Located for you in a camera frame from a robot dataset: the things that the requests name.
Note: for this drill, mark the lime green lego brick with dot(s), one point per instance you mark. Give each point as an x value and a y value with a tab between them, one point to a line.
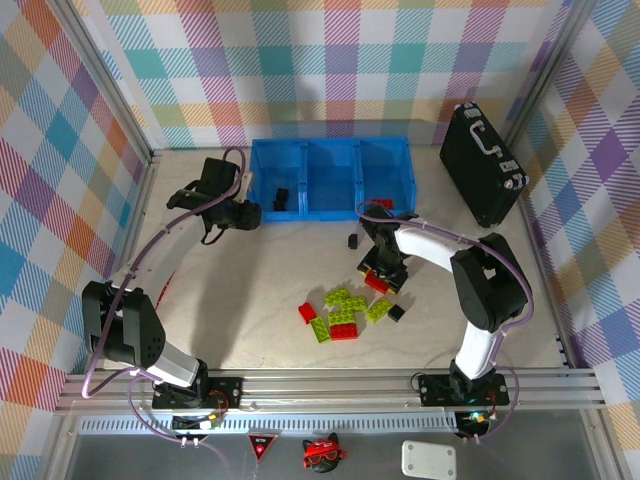
341	317
355	303
378	310
320	330
336	296

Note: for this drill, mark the small red lego brick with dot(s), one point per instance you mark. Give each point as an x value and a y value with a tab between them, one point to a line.
307	313

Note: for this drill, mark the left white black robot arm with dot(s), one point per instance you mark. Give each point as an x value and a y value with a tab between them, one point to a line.
142	330

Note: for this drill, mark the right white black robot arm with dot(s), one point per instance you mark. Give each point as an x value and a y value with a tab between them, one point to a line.
485	290

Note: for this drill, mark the red eight-stud lego brick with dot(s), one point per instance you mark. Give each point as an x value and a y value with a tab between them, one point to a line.
343	332

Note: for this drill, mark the blue three-compartment plastic bin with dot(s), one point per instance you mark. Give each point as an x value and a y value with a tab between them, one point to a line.
330	175

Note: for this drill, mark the small connector circuit board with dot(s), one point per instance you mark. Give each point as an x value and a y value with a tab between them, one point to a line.
480	417
210	419

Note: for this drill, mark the white rectangular plate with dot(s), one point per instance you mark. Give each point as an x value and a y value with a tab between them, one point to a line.
429	460

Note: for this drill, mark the black cat figure red sunglasses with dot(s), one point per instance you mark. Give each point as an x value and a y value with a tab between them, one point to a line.
325	462

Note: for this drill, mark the red triangular button sign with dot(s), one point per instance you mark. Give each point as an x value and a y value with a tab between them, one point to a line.
262	444

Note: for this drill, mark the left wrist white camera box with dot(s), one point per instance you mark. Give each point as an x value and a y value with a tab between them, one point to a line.
248	180

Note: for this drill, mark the aluminium side rail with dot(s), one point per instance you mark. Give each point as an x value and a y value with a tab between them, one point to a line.
137	200
543	285

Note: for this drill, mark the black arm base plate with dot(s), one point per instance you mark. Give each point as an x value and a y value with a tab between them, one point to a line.
225	392
435	390

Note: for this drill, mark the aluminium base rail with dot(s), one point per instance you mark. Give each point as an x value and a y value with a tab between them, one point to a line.
325	390

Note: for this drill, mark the aluminium frame post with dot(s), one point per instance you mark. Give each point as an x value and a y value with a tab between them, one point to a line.
546	75
107	75

